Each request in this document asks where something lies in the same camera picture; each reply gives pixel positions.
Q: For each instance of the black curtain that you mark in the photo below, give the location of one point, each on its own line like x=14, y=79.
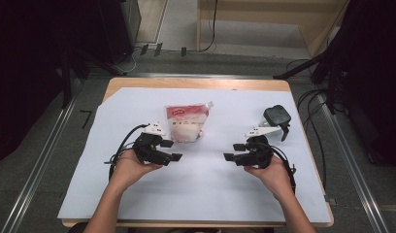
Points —
x=18, y=64
x=380, y=64

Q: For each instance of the person's right hand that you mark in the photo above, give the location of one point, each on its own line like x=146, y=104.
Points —
x=277, y=179

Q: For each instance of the red and white powder pouch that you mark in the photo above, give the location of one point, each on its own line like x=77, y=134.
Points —
x=186, y=124

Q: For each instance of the black stand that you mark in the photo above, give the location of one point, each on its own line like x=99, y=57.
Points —
x=299, y=67
x=66, y=81

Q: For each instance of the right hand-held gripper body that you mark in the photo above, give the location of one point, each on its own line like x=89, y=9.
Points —
x=260, y=152

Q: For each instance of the dark cabinet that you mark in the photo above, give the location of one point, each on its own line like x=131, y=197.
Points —
x=121, y=29

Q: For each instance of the white table cover sheet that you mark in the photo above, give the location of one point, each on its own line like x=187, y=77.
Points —
x=202, y=187

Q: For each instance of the person's left hand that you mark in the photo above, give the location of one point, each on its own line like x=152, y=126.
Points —
x=128, y=170

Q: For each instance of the metal floor rail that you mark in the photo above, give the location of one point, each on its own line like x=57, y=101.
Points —
x=43, y=165
x=363, y=191

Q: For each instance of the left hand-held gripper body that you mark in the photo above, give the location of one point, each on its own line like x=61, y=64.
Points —
x=147, y=145

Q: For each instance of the wooden shelf unit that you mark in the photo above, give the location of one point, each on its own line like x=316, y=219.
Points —
x=315, y=35

